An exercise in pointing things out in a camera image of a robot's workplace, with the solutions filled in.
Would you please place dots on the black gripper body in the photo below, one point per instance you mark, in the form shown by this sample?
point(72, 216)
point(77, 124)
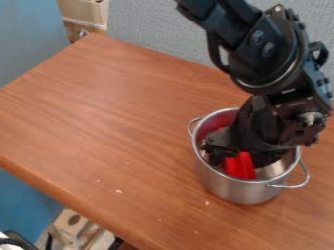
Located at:
point(272, 124)

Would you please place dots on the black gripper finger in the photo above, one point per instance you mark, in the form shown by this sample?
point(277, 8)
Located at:
point(215, 154)

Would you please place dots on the red plastic block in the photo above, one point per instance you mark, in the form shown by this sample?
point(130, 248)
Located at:
point(239, 166)

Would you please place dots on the stainless steel pot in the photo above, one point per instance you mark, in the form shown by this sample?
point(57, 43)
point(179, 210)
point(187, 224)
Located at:
point(233, 179)

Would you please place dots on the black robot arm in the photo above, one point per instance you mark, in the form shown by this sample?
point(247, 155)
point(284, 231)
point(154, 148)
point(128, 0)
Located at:
point(260, 47)

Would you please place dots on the black and white object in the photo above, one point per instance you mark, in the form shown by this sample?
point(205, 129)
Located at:
point(12, 241)

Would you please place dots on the wooden frame under table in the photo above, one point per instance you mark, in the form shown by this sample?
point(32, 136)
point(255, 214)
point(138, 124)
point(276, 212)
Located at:
point(72, 232)

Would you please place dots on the wooden post with bolt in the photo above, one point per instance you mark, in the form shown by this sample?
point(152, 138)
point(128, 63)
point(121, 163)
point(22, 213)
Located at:
point(84, 17)

